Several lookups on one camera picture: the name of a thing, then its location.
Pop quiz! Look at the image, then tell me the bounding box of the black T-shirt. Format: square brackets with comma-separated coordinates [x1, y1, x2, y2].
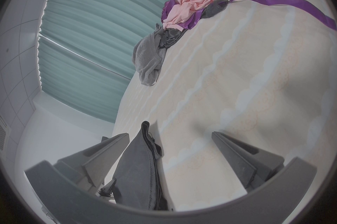
[113, 121, 169, 211]

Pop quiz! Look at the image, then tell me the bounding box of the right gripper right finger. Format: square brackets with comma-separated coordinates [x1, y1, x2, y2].
[211, 131, 285, 190]

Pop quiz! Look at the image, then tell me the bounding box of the bed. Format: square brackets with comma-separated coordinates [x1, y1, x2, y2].
[112, 0, 337, 213]

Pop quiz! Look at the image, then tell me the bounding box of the blue-green curtain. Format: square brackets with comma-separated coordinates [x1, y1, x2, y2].
[39, 0, 171, 79]
[38, 36, 135, 123]

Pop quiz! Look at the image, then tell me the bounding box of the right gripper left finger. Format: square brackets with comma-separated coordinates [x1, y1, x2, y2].
[54, 133, 130, 193]

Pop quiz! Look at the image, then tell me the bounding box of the grey garment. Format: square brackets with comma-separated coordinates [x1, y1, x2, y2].
[132, 24, 167, 86]

